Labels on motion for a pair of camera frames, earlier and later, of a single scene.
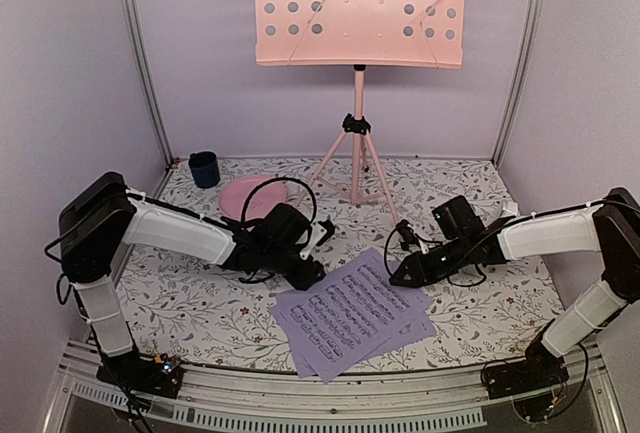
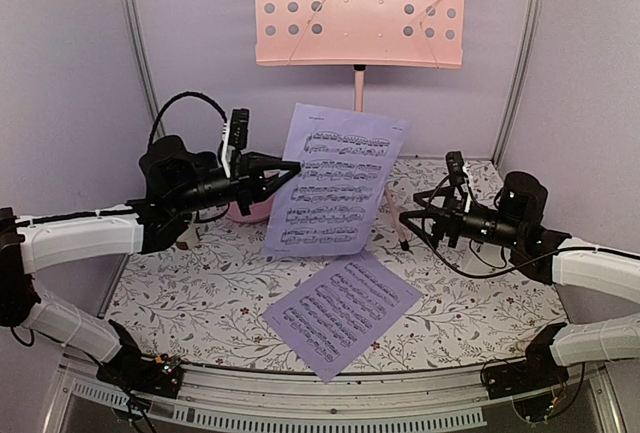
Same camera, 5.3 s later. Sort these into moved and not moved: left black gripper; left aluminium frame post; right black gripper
Moved: right black gripper; left black gripper
Not moved: left aluminium frame post
